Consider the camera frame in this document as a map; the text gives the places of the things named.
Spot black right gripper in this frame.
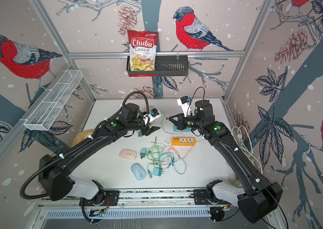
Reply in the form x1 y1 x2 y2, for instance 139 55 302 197
168 112 204 132

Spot teal USB charger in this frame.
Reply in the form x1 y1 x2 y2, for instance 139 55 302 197
140 148 147 159
153 167 163 177

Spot pink wireless mouse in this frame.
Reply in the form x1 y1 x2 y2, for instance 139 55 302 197
119 149 137 160

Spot light blue wireless mouse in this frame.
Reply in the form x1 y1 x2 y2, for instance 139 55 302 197
131 163 146 181

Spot teal multi-head charging cable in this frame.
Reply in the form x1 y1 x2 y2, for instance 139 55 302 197
147 151 187 178

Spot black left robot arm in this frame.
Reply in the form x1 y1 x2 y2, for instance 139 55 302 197
19 91 159 201

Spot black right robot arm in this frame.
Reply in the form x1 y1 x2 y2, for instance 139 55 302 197
168 96 283 223

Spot orange power strip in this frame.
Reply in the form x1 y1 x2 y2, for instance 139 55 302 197
171 136 196 147

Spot aluminium back crossbar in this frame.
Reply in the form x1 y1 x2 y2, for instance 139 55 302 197
67 51 246 60

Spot yellow bamboo steamer basket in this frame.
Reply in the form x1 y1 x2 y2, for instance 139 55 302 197
72 129 94 146

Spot Chuba cassava chips bag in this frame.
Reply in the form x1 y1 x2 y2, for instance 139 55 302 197
127 30 159 71

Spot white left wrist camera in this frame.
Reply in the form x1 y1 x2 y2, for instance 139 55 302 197
143 108 161 125

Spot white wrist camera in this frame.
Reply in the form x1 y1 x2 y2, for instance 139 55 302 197
177 96 192 117
143 108 161 125

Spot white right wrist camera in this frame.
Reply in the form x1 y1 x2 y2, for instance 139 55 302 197
177 96 192 117

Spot green multi-head charging cable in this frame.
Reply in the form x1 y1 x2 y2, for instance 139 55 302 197
160 111 176 135

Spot black wire wall basket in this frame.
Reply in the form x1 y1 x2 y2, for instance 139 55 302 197
126 55 189 77

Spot white power strip cords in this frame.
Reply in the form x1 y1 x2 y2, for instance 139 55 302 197
231 124 264 175

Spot aluminium front rail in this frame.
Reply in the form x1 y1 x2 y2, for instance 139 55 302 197
45 190 238 221

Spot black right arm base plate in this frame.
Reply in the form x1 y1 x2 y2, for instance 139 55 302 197
189 189 231 206

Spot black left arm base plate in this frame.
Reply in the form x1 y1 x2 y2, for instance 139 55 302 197
84 190 120 207

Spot white wire wall shelf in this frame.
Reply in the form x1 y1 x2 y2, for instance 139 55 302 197
24 70 83 131

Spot aluminium frame corner post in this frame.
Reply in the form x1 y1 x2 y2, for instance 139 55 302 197
29 0 96 103

